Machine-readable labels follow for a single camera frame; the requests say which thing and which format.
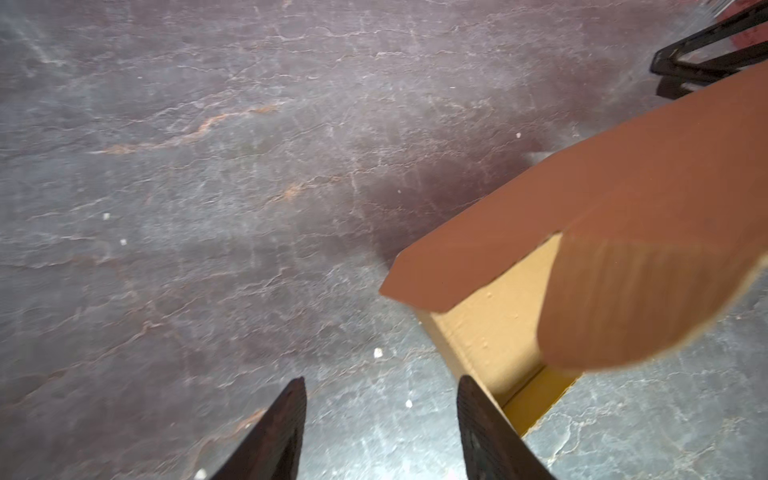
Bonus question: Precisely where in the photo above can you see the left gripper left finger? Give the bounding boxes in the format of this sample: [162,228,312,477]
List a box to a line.
[211,377,307,480]

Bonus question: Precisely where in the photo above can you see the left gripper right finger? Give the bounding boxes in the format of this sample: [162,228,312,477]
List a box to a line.
[456,375,555,480]

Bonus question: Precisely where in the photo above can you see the brown cardboard box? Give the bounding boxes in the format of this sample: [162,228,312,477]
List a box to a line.
[380,64,767,433]

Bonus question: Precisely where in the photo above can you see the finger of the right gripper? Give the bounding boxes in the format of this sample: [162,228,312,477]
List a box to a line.
[650,2,767,100]

